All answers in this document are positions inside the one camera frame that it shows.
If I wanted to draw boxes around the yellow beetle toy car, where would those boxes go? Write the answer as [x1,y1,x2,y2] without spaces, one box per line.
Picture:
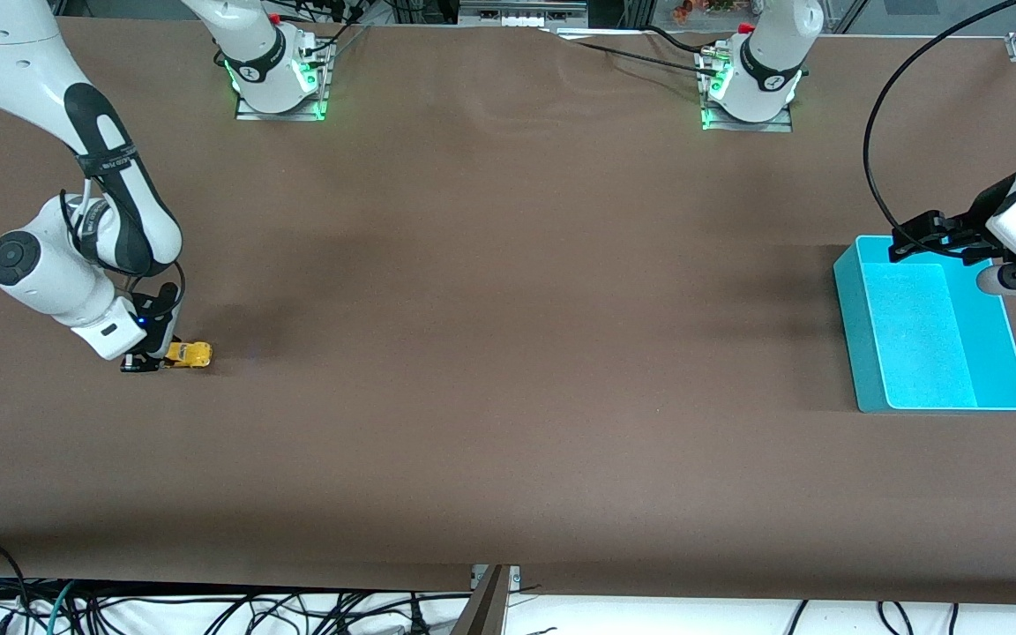
[162,340,214,370]

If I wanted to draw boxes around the teal plastic storage bin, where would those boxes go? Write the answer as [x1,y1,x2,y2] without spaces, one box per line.
[833,235,1016,414]

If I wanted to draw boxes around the brown table cover sheet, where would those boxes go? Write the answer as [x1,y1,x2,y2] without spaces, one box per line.
[0,16,1016,606]

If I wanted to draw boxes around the white power strip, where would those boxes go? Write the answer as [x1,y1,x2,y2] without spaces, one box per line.
[459,0,589,28]

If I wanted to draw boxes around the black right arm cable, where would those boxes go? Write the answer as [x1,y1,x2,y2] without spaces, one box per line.
[58,172,188,320]

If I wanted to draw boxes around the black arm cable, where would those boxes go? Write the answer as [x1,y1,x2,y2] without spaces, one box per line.
[863,0,1016,237]
[58,172,188,320]

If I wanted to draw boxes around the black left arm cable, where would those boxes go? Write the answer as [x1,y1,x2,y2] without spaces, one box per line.
[863,0,1016,237]

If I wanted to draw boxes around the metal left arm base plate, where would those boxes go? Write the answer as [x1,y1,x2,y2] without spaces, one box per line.
[699,44,795,133]

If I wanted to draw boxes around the teal floor cable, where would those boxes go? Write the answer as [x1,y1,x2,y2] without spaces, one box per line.
[42,579,78,635]

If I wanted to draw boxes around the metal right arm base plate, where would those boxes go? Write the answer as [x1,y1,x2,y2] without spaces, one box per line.
[235,40,334,123]

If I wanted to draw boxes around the black tangled floor cable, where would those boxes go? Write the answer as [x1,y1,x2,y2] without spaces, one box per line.
[195,589,474,635]

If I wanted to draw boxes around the black cable on table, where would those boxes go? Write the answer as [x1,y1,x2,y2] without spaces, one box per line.
[543,26,722,75]

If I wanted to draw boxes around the aluminium profile post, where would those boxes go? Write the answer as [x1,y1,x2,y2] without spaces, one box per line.
[451,564,522,635]

